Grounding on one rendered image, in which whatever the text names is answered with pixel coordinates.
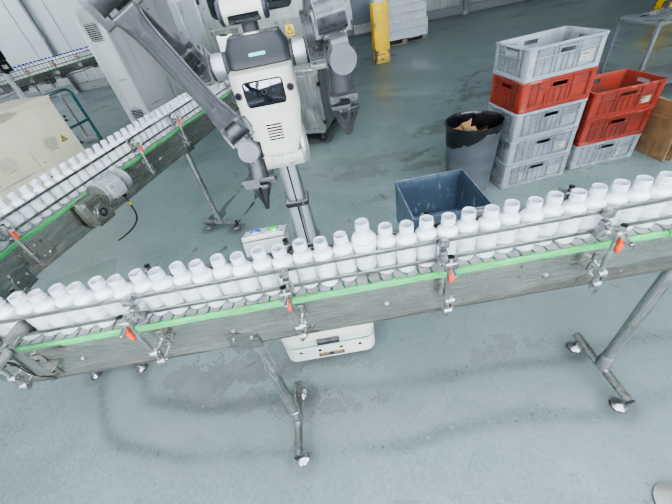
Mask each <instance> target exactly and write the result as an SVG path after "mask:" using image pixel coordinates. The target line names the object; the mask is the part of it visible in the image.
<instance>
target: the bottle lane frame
mask: <svg viewBox="0 0 672 504"><path fill-rule="evenodd" d="M662 229H663V228H662ZM649 231H650V230H649ZM635 233H636V232H635ZM627 238H628V239H629V240H631V241H632V242H633V243H635V246H633V247H630V246H628V245H627V244H625V245H624V246H623V248H622V250H621V251H620V252H619V253H615V252H614V254H613V255H612V257H611V259H610V261H609V263H608V265H607V266H606V268H605V269H606V270H607V271H608V275H607V276H605V277H604V278H603V279H602V282H603V281H609V280H615V279H620V278H626V277H631V276H637V275H643V274H648V273H654V272H660V271H665V270H671V269H672V229H667V230H665V229H663V230H662V231H656V232H651V231H650V232H649V233H645V234H638V233H636V235H634V236H629V237H627ZM596 240H597V239H596ZM583 242H584V241H583ZM611 242H612V240H611V239H610V240H607V241H598V240H597V242H595V243H590V244H586V243H585V242H584V245H579V246H573V245H572V244H571V247H568V248H562V249H561V248H560V247H558V246H557V247H558V249H557V250H551V251H548V250H546V249H545V248H544V249H545V252H540V253H534V252H533V251H532V250H531V251H532V252H533V253H532V254H529V255H524V256H523V255H521V254H520V253H519V254H520V256H518V257H513V258H509V257H508V256H507V255H506V256H507V258H506V259H502V260H496V259H495V258H494V257H493V258H494V261H491V262H483V261H482V260H481V259H480V260H481V263H480V264H474V265H471V264H470V263H469V262H468V264H469V265H468V266H463V267H457V270H456V272H457V274H458V276H459V277H458V278H457V279H455V278H454V281H453V283H451V292H450V295H451V296H452V297H454V301H453V304H452V307H453V308H457V307H463V306H468V305H474V304H480V303H485V302H491V301H496V300H502V299H508V298H513V297H519V296H525V295H530V294H536V293H541V292H547V291H553V290H558V289H564V288H570V287H575V286H581V285H586V284H588V281H589V280H591V279H592V277H591V276H590V275H589V274H588V272H589V270H587V268H588V266H589V264H590V263H593V262H594V260H592V258H593V256H594V254H595V252H600V251H601V252H602V253H601V254H600V256H599V258H598V259H597V263H598V264H599V265H600V263H601V261H602V259H603V257H604V255H605V253H606V251H607V249H608V248H609V246H610V244H611ZM430 271H431V272H430V273H425V274H420V272H419V271H418V275H414V276H408V275H407V274H406V273H405V277H403V278H397V279H396V278H395V277H394V275H393V279H392V280H386V281H383V280H382V278H380V282H375V283H370V281H369V280H368V284H364V285H358V284H357V282H356V283H355V286H353V287H347V288H346V287H345V285H344V284H343V288H342V289H336V290H333V288H332V286H331V290H330V291H325V292H321V291H320V289H319V290H318V293H314V294H308V291H306V295H303V296H298V297H296V294H295V293H294V297H293V300H291V301H292V304H293V307H294V309H295V312H296V314H297V317H298V320H299V322H301V313H300V311H299V308H298V306H301V305H304V308H305V310H306V312H304V314H307V316H308V319H309V320H308V321H307V324H306V328H307V332H308V333H309V334H311V333H317V332H322V331H328V330H333V329H339V328H345V327H350V326H356V325H362V324H367V323H373V322H378V321H384V320H390V319H395V318H401V317H407V316H412V315H418V314H423V313H429V312H435V311H440V310H442V306H443V303H444V302H443V297H444V296H443V291H444V289H445V287H444V280H445V279H446V272H445V271H444V270H441V271H436V272H433V271H432V269H430ZM283 305H284V302H281V300H276V301H271V297H270V299H269V302H265V303H259V300H258V301H257V304H254V305H248V306H247V302H246V303H245V306H243V307H237V308H235V307H234V305H233V307H232V309H226V310H223V309H222V307H221V309H220V311H215V312H210V309H209V311H208V313H204V314H198V311H197V313H196V315H193V316H188V317H187V316H186V314H185V315H184V317H182V318H177V319H174V316H173V318H172V319H171V320H165V321H162V318H161V320H160V321H159V322H154V323H150V320H149V322H148V323H147V324H143V325H138V323H137V324H136V326H135V327H134V328H135V329H136V330H137V331H138V332H139V333H140V334H141V335H142V336H143V337H144V338H145V339H146V340H147V341H148V342H149V343H150V345H151V346H152V347H153V348H157V347H158V344H159V342H160V339H161V338H159V337H158V336H157V335H156V333H155V332H157V331H161V332H162V333H163V334H164V335H165V337H164V338H163V340H164V339H168V340H169V341H170V342H171V343H172V345H170V349H169V352H168V355H167V356H168V358H169V359H170V358H176V357H182V356H187V355H193V354H198V353H204V352H210V351H215V350H221V349H227V348H232V346H231V345H230V343H229V342H228V340H227V337H228V336H229V334H234V333H239V332H245V331H250V330H251V331H253V332H256V333H257V334H258V336H259V338H260V340H261V342H266V341H272V340H277V339H283V338H288V337H294V336H299V334H298V332H297V331H296V328H295V324H294V322H293V319H292V317H291V315H290V312H288V310H287V309H286V310H285V309H284V308H283ZM120 331H121V329H116V330H115V329H114V328H113V329H112V330H110V331H105V332H102V330H101V331H100V332H99V333H94V334H90V332H89V334H88V335H83V336H78V335H77V336H76V337H72V338H66V337H67V336H66V337H65V338H64V339H61V340H53V341H50V342H43V341H42V342H41V343H39V344H33V345H32V344H31V343H30V345H28V346H22V347H20V346H18V347H17V349H18V350H20V351H21V352H23V353H24V354H26V355H27V356H28V357H30V356H36V355H41V356H43V357H44V358H46V359H47V360H55V359H60V361H59V363H58V364H57V367H58V368H60V369H61V370H63V371H64V372H63V373H60V374H55V375H49V376H57V377H58V378H64V377H69V376H75V375H80V374H86V373H92V372H97V371H103V370H109V369H114V368H120V367H125V366H131V365H137V364H142V363H148V362H154V361H157V360H156V359H155V358H154V357H151V356H150V354H149V351H148V350H147V349H146V348H145V347H144V346H143V345H142V344H141V343H140V342H139V341H138V340H137V339H135V340H134V341H133V340H131V339H130V338H128V337H127V336H126V335H124V337H123V339H118V335H119V333H120Z"/></svg>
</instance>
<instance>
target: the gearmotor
mask: <svg viewBox="0 0 672 504"><path fill-rule="evenodd" d="M132 184H133V182H132V179H131V177H130V176H129V174H128V173H126V172H125V171H123V170H121V169H118V168H115V169H113V170H111V171H110V172H108V173H107V174H105V175H104V176H101V177H100V178H99V179H97V180H96V181H94V183H92V184H91V185H89V186H88V187H87V189H86V193H87V194H86V195H85V196H84V197H82V198H81V199H79V200H78V201H77V202H75V203H74V205H72V207H73V209H74V210H75V211H76V212H77V213H78V215H79V216H80V217H81V218H82V220H83V221H84V222H85V223H86V224H87V225H88V227H90V228H91V229H95V228H96V226H101V227H102V226H103V225H104V224H106V223H107V222H108V221H109V220H110V219H112V218H113V217H114V216H115V215H116V213H115V212H114V211H113V209H112V208H111V207H110V205H109V204H110V203H111V202H112V201H113V200H115V199H116V198H119V197H121V196H123V197H125V198H126V200H127V201H128V203H129V205H130V206H131V207H132V209H133V210H134V212H135V214H136V221H135V224H134V226H133V227H132V228H131V229H130V230H129V231H128V232H127V233H126V234H125V235H124V236H123V237H121V238H120V239H119V240H118V241H120V240H121V239H122V238H124V237H125V236H126V235H127V234H129V233H130V232H131V231H132V229H133V228H134V227H135V225H136V223H137V220H138V216H137V212H136V211H135V209H134V207H133V206H132V204H131V202H130V201H129V200H128V198H127V197H126V196H127V195H126V194H125V193H126V192H127V191H128V188H130V187H131V186H132Z"/></svg>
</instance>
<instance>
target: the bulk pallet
mask: <svg viewBox="0 0 672 504"><path fill-rule="evenodd" d="M426 3H427V0H388V10H389V34H390V41H391V42H390V43H393V42H398V41H401V43H397V44H392V45H390V47H391V46H395V45H400V44H405V43H409V42H414V41H419V40H423V39H427V33H428V16H426V11H427V7H426ZM426 27H427V32H426ZM417 37H420V39H416V40H411V41H407V40H408V39H412V38H417ZM394 40H396V41H394Z"/></svg>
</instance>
